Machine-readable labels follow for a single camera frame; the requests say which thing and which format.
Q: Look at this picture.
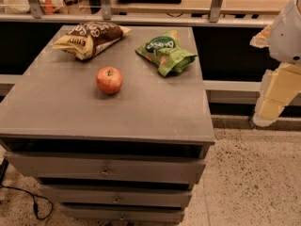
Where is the black floor cable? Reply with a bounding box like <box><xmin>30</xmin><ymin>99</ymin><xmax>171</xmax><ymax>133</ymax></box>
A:
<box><xmin>0</xmin><ymin>184</ymin><xmax>55</xmax><ymax>221</ymax></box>

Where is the bottom grey drawer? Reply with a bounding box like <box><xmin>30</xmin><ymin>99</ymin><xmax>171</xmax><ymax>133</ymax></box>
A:
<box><xmin>59</xmin><ymin>204</ymin><xmax>184</xmax><ymax>223</ymax></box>

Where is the grey metal post left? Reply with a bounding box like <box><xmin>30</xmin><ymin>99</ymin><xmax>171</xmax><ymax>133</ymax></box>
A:
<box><xmin>28</xmin><ymin>0</ymin><xmax>44</xmax><ymax>19</ymax></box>

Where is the top grey drawer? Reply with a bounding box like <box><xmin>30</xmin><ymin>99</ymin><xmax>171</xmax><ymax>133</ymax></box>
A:
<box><xmin>5</xmin><ymin>152</ymin><xmax>205</xmax><ymax>185</ymax></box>

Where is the brown chip bag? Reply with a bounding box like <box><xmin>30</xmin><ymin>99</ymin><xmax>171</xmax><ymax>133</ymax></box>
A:
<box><xmin>53</xmin><ymin>22</ymin><xmax>131</xmax><ymax>60</ymax></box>

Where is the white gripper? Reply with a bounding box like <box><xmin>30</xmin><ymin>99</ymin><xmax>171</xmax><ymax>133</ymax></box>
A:
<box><xmin>249</xmin><ymin>0</ymin><xmax>301</xmax><ymax>127</ymax></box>

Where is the grey metal post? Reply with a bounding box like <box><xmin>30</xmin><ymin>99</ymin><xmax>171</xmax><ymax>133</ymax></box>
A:
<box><xmin>28</xmin><ymin>0</ymin><xmax>44</xmax><ymax>19</ymax></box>
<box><xmin>209</xmin><ymin>0</ymin><xmax>223</xmax><ymax>23</ymax></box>
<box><xmin>101</xmin><ymin>0</ymin><xmax>112</xmax><ymax>20</ymax></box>

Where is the grey metal post right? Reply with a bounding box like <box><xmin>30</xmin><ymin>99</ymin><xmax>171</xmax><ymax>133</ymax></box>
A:
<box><xmin>209</xmin><ymin>0</ymin><xmax>223</xmax><ymax>23</ymax></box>

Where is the middle grey drawer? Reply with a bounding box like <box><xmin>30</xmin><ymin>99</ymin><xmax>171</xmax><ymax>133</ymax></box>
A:
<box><xmin>39</xmin><ymin>185</ymin><xmax>192</xmax><ymax>208</ymax></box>

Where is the grey drawer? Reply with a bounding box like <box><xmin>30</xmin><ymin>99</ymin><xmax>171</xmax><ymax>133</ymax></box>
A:
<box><xmin>39</xmin><ymin>185</ymin><xmax>192</xmax><ymax>208</ymax></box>
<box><xmin>59</xmin><ymin>204</ymin><xmax>184</xmax><ymax>223</ymax></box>
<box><xmin>5</xmin><ymin>152</ymin><xmax>205</xmax><ymax>185</ymax></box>

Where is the green chip bag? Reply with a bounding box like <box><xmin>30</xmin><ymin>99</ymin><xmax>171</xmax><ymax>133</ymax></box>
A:
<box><xmin>135</xmin><ymin>30</ymin><xmax>197</xmax><ymax>77</ymax></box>

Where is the grey metal post middle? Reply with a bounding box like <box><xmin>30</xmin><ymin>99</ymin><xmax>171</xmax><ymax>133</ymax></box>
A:
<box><xmin>101</xmin><ymin>0</ymin><xmax>112</xmax><ymax>20</ymax></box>

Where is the grey drawer cabinet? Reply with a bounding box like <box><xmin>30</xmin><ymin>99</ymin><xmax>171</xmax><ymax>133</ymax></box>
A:
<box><xmin>0</xmin><ymin>24</ymin><xmax>216</xmax><ymax>224</ymax></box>

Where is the red apple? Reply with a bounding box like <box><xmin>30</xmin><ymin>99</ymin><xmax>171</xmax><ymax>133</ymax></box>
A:
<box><xmin>96</xmin><ymin>67</ymin><xmax>123</xmax><ymax>94</ymax></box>

